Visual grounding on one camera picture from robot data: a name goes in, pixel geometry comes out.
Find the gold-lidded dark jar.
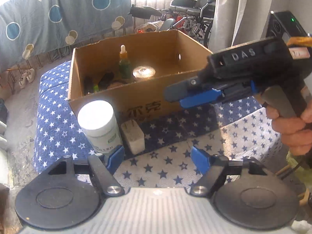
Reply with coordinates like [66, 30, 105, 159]
[132, 66, 155, 80]

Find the white power adapter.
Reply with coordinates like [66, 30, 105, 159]
[121, 119, 145, 155]

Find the brown cardboard box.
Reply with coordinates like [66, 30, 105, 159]
[68, 30, 211, 121]

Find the white supplement bottle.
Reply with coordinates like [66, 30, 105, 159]
[77, 100, 123, 155]

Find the person's right hand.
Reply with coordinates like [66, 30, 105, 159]
[266, 101, 312, 156]

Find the green dropper bottle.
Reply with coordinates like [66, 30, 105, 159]
[119, 45, 132, 79]

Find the blue star-patterned cushion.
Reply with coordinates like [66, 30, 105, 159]
[33, 62, 284, 189]

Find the beige curtain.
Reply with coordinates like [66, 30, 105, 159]
[208, 0, 289, 52]

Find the black oval case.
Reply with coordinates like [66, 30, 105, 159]
[98, 72, 114, 90]

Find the black wheelchair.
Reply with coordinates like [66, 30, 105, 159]
[129, 0, 216, 47]

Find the black cylinder tube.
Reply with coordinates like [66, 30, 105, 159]
[83, 77, 94, 95]

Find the white shoes pair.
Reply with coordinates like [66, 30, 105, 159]
[19, 68, 36, 89]

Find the blue patterned hanging sheet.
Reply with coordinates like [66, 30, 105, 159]
[1, 0, 132, 71]

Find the black camera box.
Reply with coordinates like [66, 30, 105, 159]
[265, 11, 308, 43]

